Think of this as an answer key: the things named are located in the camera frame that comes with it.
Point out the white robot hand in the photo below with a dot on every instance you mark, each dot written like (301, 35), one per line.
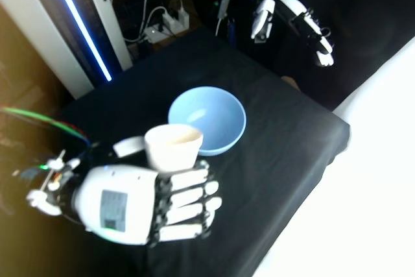
(113, 202)
(296, 6)

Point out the white plastic cup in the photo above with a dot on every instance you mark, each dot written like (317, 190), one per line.
(172, 157)

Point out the light blue bowl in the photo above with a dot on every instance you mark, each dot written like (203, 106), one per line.
(220, 118)

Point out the white power strip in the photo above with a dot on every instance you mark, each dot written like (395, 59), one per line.
(176, 22)

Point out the black table cloth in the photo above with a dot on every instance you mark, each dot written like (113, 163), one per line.
(259, 176)

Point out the white column with light strip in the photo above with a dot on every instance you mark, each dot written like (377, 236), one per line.
(35, 30)

